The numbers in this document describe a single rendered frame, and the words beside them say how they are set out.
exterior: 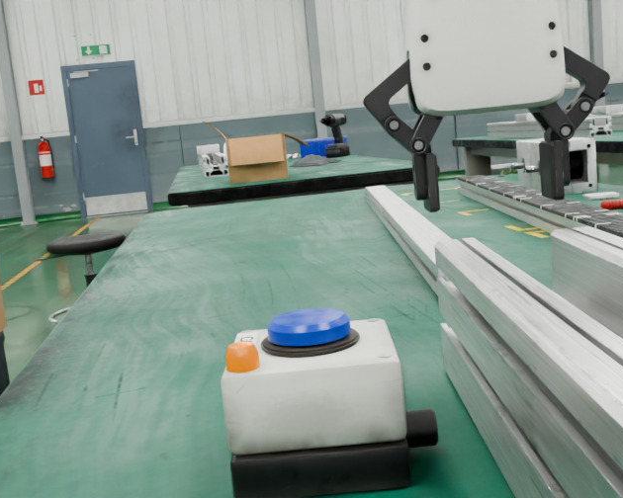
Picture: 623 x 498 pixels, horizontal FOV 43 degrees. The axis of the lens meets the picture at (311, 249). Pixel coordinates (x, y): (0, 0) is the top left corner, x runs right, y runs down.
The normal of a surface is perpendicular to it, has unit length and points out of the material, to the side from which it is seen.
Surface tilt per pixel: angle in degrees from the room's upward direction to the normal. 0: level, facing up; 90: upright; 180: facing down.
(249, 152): 68
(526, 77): 96
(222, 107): 90
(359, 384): 90
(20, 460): 0
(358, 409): 90
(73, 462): 0
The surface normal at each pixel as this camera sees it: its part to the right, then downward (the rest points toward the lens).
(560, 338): -0.10, -0.98
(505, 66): 0.03, 0.23
